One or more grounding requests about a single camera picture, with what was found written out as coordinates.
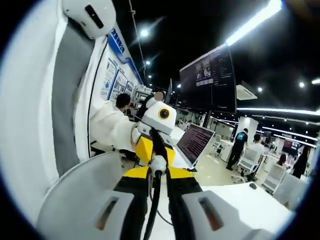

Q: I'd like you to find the long ceiling light strip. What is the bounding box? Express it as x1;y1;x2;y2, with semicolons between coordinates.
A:
224;0;284;47

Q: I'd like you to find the white office chair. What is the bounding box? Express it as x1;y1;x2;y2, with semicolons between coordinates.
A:
211;134;224;158
272;173;309;211
261;163;287;195
230;147;263;184

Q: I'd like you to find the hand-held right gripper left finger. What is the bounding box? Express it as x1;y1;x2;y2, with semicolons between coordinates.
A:
36;151;151;240

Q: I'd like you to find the blue wall poster board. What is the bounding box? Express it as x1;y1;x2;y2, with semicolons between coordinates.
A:
100;26;145;103

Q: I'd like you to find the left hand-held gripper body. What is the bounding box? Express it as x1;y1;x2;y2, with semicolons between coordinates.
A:
134;100;178;146

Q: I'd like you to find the large dark wall screen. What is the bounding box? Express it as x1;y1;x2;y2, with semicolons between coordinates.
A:
178;43;238;115

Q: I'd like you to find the person's left forearm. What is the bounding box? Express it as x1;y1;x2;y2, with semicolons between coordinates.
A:
89;100;138;152

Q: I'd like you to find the white headset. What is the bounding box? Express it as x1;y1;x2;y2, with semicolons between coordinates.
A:
61;0;117;40

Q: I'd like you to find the thin black headset cable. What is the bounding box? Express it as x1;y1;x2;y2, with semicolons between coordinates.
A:
86;37;109;159

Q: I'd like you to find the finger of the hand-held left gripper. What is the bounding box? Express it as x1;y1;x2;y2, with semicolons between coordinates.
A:
134;135;155;168
163;144;177;168

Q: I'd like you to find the white cable gland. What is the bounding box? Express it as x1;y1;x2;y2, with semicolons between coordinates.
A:
148;155;169;176

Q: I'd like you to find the ceiling air conditioner unit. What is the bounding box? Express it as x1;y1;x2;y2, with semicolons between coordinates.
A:
235;80;259;101

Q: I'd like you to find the open laptop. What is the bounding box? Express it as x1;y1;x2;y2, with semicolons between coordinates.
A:
174;122;216;173

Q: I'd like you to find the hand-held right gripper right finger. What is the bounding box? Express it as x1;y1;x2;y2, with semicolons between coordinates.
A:
165;167;276;240

